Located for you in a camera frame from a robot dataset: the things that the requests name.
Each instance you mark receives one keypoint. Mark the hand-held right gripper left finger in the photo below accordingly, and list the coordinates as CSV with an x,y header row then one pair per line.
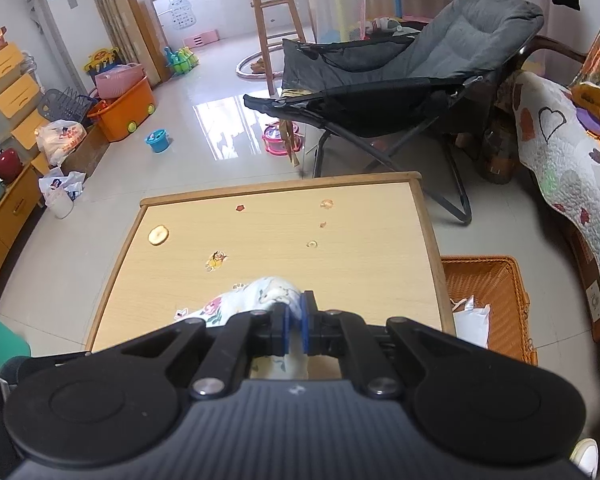
x,y
280,330

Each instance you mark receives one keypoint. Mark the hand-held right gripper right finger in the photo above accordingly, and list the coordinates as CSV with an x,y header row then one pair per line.
x,y
308,325

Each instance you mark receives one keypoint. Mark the white floral baby shirt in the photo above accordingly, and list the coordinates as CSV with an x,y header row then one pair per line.
x,y
252,300

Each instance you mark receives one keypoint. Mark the orange wicker basket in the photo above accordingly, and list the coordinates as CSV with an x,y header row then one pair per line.
x,y
505,285

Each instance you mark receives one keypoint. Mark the yellow cartoon figure sticker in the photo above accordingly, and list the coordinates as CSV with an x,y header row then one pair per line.
x,y
216,260

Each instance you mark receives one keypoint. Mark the orange round sticker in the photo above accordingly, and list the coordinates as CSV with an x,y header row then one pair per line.
x,y
326,203

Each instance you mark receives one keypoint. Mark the round wooden slice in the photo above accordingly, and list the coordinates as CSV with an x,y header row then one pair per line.
x,y
158,235

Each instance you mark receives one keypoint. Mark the white cloth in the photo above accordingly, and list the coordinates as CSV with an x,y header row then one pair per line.
x,y
472,325

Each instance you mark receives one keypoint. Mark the pink toy bucket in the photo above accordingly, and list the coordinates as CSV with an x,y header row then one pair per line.
x,y
275,142

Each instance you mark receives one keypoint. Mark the blue toy bucket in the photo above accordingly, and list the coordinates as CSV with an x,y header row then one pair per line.
x,y
157,141

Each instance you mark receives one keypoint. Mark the plastic jar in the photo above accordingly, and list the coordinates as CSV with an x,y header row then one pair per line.
x,y
497,160

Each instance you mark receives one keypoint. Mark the grey folding lounge chair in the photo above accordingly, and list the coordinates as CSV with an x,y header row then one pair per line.
x,y
405,90

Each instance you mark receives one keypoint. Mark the white hula hoop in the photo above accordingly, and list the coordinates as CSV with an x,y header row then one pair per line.
x,y
250,76

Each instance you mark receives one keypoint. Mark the white blue-print plastic bag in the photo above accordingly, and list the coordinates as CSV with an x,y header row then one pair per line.
x,y
62,190

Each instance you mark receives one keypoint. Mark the brown cardboard box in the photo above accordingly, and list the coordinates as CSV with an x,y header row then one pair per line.
x,y
87,152

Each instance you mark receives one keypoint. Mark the small brown toy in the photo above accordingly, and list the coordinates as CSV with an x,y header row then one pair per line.
x,y
257,65

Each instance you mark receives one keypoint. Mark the orange wheeled storage box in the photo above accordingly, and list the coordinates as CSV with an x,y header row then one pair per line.
x,y
125,115

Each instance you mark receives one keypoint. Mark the green plastic bucket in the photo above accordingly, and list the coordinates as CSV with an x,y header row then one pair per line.
x,y
0,340

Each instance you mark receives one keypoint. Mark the printed cardboard box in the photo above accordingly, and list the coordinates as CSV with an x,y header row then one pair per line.
x,y
592,290

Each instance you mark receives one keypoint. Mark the set of toy bowling pins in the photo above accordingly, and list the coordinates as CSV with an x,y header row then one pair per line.
x,y
181,60

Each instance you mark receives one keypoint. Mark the red-print plastic bag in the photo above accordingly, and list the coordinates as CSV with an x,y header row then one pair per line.
x,y
60,137

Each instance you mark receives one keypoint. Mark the pink plastic basket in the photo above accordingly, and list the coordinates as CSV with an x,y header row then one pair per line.
x,y
120,80

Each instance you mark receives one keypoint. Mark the pink step stool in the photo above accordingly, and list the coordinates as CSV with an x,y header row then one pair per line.
x,y
200,39

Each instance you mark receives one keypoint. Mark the heart-print quilted blanket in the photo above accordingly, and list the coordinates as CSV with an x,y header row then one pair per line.
x,y
570,170

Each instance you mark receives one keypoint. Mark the white shoe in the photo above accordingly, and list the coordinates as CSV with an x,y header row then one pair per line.
x,y
585,457

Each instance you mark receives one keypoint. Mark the white grey plush toy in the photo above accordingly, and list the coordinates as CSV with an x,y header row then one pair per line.
x,y
387,24

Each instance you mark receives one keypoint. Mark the black dish rack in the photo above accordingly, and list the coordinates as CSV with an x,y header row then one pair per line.
x,y
62,105

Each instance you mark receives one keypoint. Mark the wooden bar stool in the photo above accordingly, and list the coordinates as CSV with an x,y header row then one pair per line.
x,y
275,10

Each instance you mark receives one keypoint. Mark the red apple-shaped container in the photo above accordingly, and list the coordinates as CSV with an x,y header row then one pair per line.
x,y
7,165

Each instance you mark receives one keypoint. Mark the yellow toy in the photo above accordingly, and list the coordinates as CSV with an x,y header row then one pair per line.
x,y
100,60

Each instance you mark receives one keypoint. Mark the purple toy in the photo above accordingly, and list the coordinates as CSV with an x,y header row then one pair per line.
x,y
592,122

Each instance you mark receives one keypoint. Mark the beige curtain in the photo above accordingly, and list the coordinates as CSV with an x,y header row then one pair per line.
x,y
112,15

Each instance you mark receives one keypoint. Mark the yellow drawer cabinet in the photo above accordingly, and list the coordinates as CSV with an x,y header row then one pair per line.
x,y
10,90

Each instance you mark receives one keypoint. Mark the brown white plush toy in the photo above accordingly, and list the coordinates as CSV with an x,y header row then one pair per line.
x,y
597,105

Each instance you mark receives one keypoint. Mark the white standing air conditioner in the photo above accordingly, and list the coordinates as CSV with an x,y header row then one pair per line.
x,y
75,25

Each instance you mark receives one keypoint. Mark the wall chart poster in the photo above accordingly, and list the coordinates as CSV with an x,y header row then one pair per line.
x,y
182,12

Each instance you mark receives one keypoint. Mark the wooden door frame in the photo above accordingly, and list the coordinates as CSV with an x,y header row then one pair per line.
x,y
145,10

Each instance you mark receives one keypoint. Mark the dark wooden armchair frame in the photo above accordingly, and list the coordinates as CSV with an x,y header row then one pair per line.
x,y
555,47

